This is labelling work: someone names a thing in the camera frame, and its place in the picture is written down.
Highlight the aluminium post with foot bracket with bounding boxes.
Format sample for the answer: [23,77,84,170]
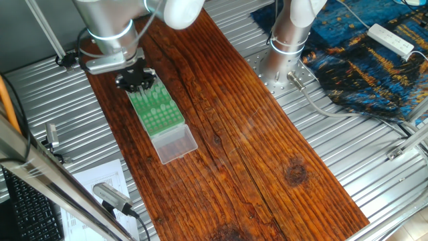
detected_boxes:
[23,0,78,73]

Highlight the orange hose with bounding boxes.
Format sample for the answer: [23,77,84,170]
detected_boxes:
[0,75,21,135]

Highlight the aluminium frame profile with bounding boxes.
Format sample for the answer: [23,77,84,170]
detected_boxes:
[386,96,428,161]

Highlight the small grey camera on clamp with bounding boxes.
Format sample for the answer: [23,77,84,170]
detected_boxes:
[45,122,61,150]

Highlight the black cable plug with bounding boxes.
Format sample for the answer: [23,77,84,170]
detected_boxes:
[62,52,80,70]

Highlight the clear box with green rack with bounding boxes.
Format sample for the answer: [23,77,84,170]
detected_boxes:
[125,75,177,115]
[140,101,199,165]

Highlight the printed white paper sheet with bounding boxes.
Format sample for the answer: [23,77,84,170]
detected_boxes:
[60,159,140,241]

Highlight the black keyboard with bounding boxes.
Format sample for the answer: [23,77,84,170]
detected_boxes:
[1,167,65,241]

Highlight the steel frame bar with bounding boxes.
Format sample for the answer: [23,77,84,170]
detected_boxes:
[0,112,136,241]

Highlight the blue painted cloth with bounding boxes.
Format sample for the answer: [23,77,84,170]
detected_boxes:
[250,0,428,125]

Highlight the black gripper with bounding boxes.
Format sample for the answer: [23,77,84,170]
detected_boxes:
[115,58,158,94]

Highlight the silver camera with black cable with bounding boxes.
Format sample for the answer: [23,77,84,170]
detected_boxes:
[92,182,140,219]

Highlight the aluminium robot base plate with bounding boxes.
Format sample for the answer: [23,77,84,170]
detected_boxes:
[247,50,319,100]

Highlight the brown wooden board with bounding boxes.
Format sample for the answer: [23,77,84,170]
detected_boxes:
[74,3,370,241]

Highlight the white power strip cord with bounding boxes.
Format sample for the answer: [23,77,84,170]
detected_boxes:
[335,0,371,30]

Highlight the white power strip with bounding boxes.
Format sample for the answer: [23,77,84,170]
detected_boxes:
[366,23,415,58]

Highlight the grey base cable with connector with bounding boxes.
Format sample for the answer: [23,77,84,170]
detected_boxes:
[286,70,428,150]

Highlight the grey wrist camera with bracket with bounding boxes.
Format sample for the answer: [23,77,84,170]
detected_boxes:
[85,50,134,75]

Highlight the black cable loop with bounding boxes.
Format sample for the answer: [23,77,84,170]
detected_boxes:
[55,52,78,68]

